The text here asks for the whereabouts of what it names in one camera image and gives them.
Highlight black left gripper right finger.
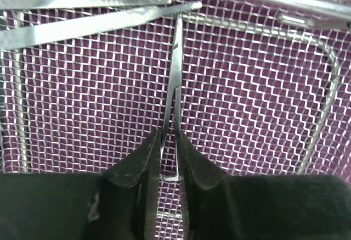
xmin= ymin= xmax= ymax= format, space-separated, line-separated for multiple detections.
xmin=177 ymin=133 xmax=350 ymax=239

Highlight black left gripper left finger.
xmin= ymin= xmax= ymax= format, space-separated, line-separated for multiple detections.
xmin=1 ymin=130 xmax=161 ymax=239

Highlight metal mesh instrument tray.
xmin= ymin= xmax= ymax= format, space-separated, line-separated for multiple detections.
xmin=0 ymin=0 xmax=351 ymax=240

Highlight purple cloth drape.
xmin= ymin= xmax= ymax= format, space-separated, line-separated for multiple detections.
xmin=0 ymin=0 xmax=351 ymax=240

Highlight steel surgical scissors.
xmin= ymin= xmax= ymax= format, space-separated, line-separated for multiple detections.
xmin=278 ymin=14 xmax=350 ymax=31

